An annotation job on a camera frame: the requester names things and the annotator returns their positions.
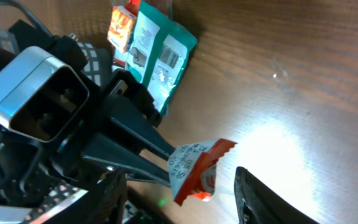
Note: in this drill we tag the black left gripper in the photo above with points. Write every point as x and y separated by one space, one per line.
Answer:
108 134

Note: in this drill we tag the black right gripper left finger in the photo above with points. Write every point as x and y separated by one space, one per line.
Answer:
103 204

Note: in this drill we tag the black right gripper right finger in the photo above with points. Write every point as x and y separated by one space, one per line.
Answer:
258 204

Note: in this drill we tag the red snack stick packet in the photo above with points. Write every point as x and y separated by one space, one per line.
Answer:
192 169

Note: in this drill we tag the green packaged item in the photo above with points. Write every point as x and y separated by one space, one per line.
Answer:
159 54

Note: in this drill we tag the orange tissue pack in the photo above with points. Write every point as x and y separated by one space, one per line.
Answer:
120 29

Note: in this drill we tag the red packaged item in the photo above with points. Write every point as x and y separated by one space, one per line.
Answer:
119 59

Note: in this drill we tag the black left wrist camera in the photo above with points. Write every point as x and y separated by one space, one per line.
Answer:
39 95

